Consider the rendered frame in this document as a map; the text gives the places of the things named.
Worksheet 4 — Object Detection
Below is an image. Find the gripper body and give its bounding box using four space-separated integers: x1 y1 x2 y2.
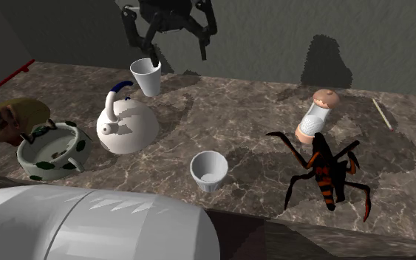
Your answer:
137 0 195 34

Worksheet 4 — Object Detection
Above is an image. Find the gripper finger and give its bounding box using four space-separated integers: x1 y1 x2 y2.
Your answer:
185 0 218 61
120 6 161 68

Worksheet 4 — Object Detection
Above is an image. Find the tall white cup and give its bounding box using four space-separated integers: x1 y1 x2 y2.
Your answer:
129 57 163 98

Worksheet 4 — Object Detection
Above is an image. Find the small ribbed white cup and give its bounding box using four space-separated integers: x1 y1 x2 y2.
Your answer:
189 150 229 194

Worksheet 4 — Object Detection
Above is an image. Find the clear grinder with tan cap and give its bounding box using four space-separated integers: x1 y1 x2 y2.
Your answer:
294 89 341 146

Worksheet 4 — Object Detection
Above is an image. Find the white bowl with green spots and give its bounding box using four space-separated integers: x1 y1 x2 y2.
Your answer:
16 119 93 182

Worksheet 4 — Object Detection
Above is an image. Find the brown and yellow figure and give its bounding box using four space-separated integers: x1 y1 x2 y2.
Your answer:
0 97 52 147

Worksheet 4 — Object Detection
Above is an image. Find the red bar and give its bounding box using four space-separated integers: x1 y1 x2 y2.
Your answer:
0 58 36 101

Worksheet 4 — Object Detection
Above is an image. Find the black and orange insect toy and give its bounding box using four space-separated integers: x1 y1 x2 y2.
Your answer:
265 131 372 223

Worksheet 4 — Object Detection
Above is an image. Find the white kettle with blue handle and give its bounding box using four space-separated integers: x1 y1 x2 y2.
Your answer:
96 80 160 155

